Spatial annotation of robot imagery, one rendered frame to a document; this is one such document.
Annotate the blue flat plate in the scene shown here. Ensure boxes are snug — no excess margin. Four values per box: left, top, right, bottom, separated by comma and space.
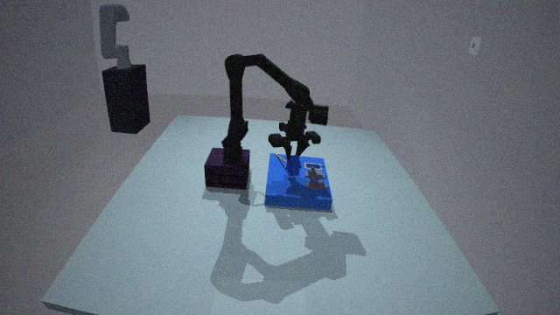
264, 153, 333, 210

